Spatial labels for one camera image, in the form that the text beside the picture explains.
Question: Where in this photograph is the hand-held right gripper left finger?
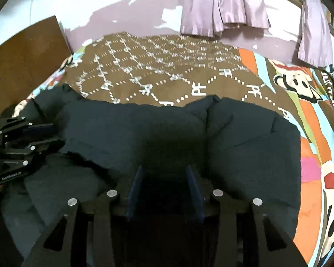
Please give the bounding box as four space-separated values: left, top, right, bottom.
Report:
21 165 144 267

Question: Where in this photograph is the printed cartoon blanket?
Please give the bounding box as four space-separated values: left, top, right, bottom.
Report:
11 32 334 267

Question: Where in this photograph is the wooden headboard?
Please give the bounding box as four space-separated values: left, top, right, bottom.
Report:
0 15 73 117

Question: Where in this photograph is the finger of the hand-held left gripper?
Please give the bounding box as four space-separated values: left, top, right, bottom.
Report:
0 137 65 157
0 116 55 141

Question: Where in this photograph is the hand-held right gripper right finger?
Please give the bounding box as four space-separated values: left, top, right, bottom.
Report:
185 165 307 267

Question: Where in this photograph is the black jacket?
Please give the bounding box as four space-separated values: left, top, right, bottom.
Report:
0 83 301 260

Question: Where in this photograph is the pink curtain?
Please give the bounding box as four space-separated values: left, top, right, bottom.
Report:
180 0 270 37
298 0 334 68

